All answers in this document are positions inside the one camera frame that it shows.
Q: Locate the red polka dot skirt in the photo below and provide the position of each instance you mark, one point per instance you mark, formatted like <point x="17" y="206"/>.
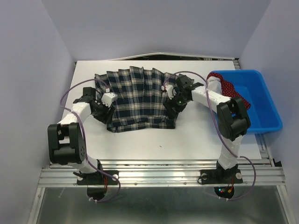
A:
<point x="218" y="84"/>

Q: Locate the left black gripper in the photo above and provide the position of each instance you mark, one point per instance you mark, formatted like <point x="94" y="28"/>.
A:
<point x="104" y="118"/>

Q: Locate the blue plastic bin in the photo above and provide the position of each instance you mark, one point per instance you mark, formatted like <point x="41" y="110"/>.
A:
<point x="262" y="112"/>

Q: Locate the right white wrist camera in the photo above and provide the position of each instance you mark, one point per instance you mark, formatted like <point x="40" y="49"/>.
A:
<point x="170" y="90"/>

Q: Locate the aluminium rail frame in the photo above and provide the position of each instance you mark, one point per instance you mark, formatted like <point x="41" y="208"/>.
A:
<point x="166" y="192"/>

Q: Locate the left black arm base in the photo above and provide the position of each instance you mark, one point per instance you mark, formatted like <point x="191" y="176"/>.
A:
<point x="97" y="184"/>

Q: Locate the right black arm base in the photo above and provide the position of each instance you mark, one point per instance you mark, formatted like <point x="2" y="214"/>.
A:
<point x="224" y="181"/>

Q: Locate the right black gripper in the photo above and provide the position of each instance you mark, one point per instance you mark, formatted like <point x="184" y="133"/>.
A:
<point x="168" y="104"/>

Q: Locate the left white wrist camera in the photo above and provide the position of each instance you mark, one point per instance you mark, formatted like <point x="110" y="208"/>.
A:
<point x="108" y="98"/>

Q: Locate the navy plaid pleated skirt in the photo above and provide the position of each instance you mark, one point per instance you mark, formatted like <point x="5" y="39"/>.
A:
<point x="140" y="99"/>

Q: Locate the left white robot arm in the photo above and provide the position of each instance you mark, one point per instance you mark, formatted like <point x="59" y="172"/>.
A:
<point x="66" y="139"/>

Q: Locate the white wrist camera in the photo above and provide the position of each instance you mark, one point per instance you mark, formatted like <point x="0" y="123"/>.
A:
<point x="170" y="90"/>
<point x="108" y="98"/>

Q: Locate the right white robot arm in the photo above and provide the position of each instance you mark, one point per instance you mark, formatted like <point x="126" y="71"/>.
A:
<point x="229" y="115"/>

